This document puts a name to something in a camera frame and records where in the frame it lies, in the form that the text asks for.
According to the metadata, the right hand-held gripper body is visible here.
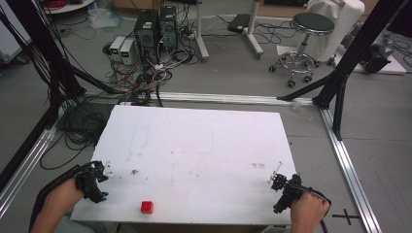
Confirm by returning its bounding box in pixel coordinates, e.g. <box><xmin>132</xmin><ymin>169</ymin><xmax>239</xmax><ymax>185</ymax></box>
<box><xmin>270</xmin><ymin>173</ymin><xmax>313</xmax><ymax>215</ymax></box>

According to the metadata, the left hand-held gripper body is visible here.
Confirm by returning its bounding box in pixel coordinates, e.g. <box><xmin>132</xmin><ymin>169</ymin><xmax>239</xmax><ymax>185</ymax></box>
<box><xmin>75</xmin><ymin>160</ymin><xmax>110</xmax><ymax>204</ymax></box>

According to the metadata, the person's right hand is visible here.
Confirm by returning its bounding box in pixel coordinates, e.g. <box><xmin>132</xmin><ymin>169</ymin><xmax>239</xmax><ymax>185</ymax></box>
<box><xmin>290</xmin><ymin>191</ymin><xmax>331</xmax><ymax>233</ymax></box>

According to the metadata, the person's left hand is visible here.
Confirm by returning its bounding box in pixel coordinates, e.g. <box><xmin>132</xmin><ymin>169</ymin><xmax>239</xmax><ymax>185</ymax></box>
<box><xmin>48</xmin><ymin>177</ymin><xmax>86</xmax><ymax>216</ymax></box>

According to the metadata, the small red cube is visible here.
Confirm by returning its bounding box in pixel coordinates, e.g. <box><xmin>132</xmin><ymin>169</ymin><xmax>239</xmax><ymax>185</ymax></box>
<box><xmin>140</xmin><ymin>200</ymin><xmax>155</xmax><ymax>215</ymax></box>

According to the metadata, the black tape cross mark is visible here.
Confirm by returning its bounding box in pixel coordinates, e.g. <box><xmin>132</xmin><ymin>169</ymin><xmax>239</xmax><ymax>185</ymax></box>
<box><xmin>331</xmin><ymin>208</ymin><xmax>361</xmax><ymax>226</ymax></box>

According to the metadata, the white bench power supply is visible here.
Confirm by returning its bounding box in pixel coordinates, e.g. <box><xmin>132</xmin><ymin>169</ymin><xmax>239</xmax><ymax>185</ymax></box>
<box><xmin>120</xmin><ymin>39</ymin><xmax>138</xmax><ymax>66</ymax></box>
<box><xmin>109</xmin><ymin>35</ymin><xmax>126</xmax><ymax>61</ymax></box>

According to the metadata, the large black computer tower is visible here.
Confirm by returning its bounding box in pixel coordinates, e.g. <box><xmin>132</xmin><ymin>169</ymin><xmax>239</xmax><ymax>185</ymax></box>
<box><xmin>133</xmin><ymin>9</ymin><xmax>160</xmax><ymax>66</ymax></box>

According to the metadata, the white table stand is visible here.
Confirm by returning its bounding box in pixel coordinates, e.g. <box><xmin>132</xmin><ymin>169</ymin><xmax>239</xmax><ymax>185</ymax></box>
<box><xmin>193</xmin><ymin>0</ymin><xmax>265</xmax><ymax>63</ymax></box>

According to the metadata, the clear plastic bag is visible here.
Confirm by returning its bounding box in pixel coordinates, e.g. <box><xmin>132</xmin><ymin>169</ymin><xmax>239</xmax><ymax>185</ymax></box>
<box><xmin>86</xmin><ymin>5</ymin><xmax>125</xmax><ymax>31</ymax></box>

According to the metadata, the black round stool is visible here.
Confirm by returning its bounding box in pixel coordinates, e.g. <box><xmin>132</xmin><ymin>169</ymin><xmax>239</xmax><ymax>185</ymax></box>
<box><xmin>268</xmin><ymin>12</ymin><xmax>336</xmax><ymax>89</ymax></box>

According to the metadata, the slim black computer tower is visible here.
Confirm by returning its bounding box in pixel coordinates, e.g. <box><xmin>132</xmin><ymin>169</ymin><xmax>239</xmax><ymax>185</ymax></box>
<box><xmin>157</xmin><ymin>5</ymin><xmax>179</xmax><ymax>53</ymax></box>

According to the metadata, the black device on white board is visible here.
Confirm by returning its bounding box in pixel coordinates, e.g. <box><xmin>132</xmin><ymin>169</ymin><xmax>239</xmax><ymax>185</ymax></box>
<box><xmin>334</xmin><ymin>32</ymin><xmax>408</xmax><ymax>76</ymax></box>

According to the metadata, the flat black box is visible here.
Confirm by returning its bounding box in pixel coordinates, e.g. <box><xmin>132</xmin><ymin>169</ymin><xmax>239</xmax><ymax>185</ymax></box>
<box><xmin>226</xmin><ymin>13</ymin><xmax>253</xmax><ymax>34</ymax></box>

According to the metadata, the round white table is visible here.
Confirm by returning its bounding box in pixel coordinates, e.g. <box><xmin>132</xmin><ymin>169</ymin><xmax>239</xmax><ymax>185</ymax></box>
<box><xmin>41</xmin><ymin>0</ymin><xmax>95</xmax><ymax>16</ymax></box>

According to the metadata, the white covered chair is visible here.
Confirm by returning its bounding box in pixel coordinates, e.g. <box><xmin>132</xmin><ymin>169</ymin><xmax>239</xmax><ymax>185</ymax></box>
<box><xmin>305</xmin><ymin>0</ymin><xmax>366</xmax><ymax>63</ymax></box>

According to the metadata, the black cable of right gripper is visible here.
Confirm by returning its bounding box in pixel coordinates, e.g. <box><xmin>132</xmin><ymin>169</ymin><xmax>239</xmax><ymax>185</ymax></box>
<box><xmin>299</xmin><ymin>183</ymin><xmax>332</xmax><ymax>233</ymax></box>

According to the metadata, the tangle of black floor cables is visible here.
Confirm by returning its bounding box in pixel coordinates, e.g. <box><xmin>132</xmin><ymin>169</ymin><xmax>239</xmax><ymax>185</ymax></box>
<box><xmin>39</xmin><ymin>96</ymin><xmax>115</xmax><ymax>172</ymax></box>

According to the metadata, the aluminium side rail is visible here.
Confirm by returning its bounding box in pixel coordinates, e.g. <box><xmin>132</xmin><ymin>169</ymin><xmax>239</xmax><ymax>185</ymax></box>
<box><xmin>0</xmin><ymin>105</ymin><xmax>67</xmax><ymax>219</ymax></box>
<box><xmin>318</xmin><ymin>107</ymin><xmax>384</xmax><ymax>233</ymax></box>

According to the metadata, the long aluminium floor rail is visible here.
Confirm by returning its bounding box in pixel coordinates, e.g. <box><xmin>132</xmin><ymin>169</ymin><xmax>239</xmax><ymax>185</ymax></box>
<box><xmin>82</xmin><ymin>90</ymin><xmax>316</xmax><ymax>107</ymax></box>

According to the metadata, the black frame post with cables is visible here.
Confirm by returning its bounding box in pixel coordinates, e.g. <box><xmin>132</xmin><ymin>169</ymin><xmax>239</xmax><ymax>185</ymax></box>
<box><xmin>0</xmin><ymin>0</ymin><xmax>124</xmax><ymax>130</ymax></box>

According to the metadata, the black frame post with braces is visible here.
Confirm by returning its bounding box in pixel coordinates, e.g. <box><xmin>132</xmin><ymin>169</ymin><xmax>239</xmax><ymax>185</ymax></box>
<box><xmin>276</xmin><ymin>0</ymin><xmax>412</xmax><ymax>142</ymax></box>

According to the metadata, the coil of red cable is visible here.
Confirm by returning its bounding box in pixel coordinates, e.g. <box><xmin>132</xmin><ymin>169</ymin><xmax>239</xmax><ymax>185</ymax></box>
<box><xmin>44</xmin><ymin>0</ymin><xmax>68</xmax><ymax>10</ymax></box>

